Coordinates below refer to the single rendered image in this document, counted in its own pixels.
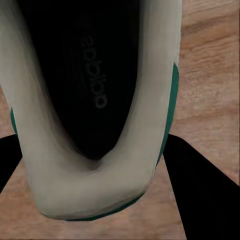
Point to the gym shoe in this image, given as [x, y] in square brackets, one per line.
[92, 87]

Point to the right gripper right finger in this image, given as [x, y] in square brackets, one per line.
[208, 201]

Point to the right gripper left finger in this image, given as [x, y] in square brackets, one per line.
[10, 156]

